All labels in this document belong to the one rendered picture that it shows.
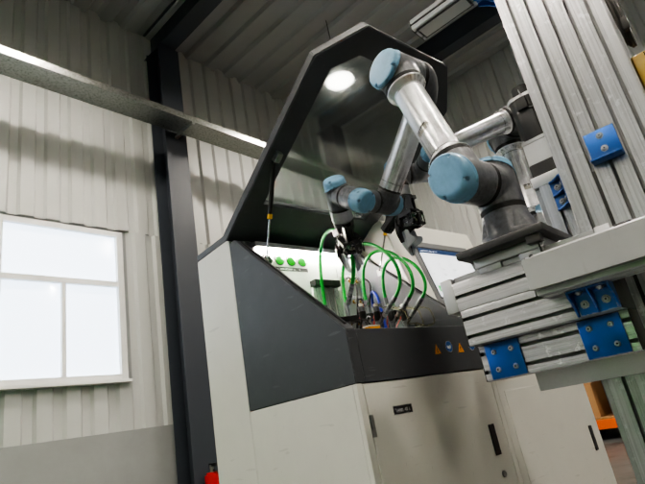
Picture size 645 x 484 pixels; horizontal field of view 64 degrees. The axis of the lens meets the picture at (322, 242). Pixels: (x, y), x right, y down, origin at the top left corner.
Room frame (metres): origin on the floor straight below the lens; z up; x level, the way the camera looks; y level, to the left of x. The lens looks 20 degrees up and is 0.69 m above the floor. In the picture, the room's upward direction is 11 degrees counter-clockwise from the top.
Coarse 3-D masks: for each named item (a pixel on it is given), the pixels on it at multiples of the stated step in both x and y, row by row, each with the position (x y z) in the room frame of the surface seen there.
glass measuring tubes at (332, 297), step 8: (312, 280) 2.14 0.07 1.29; (328, 280) 2.18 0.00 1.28; (336, 280) 2.21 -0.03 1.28; (312, 288) 2.15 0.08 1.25; (320, 288) 2.18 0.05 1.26; (328, 288) 2.19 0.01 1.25; (336, 288) 2.22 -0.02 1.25; (320, 296) 2.14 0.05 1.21; (328, 296) 2.21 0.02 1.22; (336, 296) 2.22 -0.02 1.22; (328, 304) 2.17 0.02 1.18; (336, 304) 2.23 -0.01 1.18; (336, 312) 2.20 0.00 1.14
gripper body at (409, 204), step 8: (408, 200) 1.68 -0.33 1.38; (408, 208) 1.67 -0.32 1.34; (416, 208) 1.68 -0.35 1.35; (400, 216) 1.69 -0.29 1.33; (408, 216) 1.69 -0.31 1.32; (416, 216) 1.70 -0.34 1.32; (400, 224) 1.70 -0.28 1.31; (408, 224) 1.69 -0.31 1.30; (416, 224) 1.70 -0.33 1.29; (424, 224) 1.71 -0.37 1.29
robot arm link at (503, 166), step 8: (488, 160) 1.21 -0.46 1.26; (496, 160) 1.21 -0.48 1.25; (504, 160) 1.21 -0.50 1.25; (496, 168) 1.18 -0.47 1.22; (504, 168) 1.21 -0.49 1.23; (512, 168) 1.23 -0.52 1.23; (504, 176) 1.19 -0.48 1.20; (512, 176) 1.22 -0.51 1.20; (504, 184) 1.20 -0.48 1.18; (512, 184) 1.21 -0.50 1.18; (496, 192) 1.19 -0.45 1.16; (504, 192) 1.21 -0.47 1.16; (512, 192) 1.21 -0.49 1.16; (520, 192) 1.23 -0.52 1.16; (496, 200) 1.21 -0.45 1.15; (504, 200) 1.21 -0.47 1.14; (480, 208) 1.26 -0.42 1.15
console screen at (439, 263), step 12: (420, 252) 2.35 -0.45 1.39; (432, 252) 2.42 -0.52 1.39; (444, 252) 2.49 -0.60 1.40; (456, 252) 2.57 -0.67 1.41; (420, 264) 2.31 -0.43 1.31; (432, 264) 2.37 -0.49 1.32; (444, 264) 2.44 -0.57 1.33; (456, 264) 2.51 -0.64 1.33; (468, 264) 2.59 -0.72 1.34; (432, 276) 2.33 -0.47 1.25; (444, 276) 2.39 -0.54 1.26; (456, 276) 2.46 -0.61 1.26; (432, 288) 2.29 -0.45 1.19
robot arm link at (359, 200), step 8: (344, 192) 1.47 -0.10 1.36; (352, 192) 1.44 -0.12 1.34; (360, 192) 1.42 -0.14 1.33; (368, 192) 1.43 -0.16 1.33; (376, 192) 1.49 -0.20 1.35; (344, 200) 1.47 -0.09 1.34; (352, 200) 1.44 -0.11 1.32; (360, 200) 1.43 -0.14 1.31; (368, 200) 1.44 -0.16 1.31; (376, 200) 1.49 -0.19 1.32; (352, 208) 1.47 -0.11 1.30; (360, 208) 1.44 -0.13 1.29; (368, 208) 1.46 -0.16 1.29; (376, 208) 1.51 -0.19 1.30
